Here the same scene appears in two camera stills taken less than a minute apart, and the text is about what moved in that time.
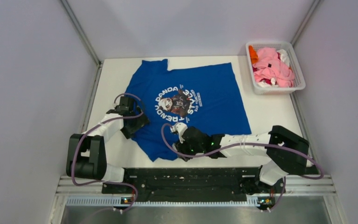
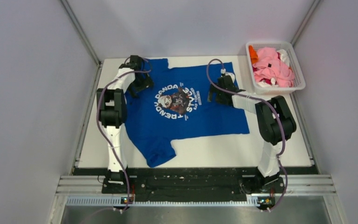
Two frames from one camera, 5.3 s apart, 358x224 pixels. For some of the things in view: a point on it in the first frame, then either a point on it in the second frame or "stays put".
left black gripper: [141, 120] -> [146, 83]
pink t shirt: [269, 66] stays put
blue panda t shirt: [205, 97] stays put
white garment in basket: [284, 56] stays put
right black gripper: [181, 148] -> [213, 90]
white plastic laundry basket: [274, 68] stays put
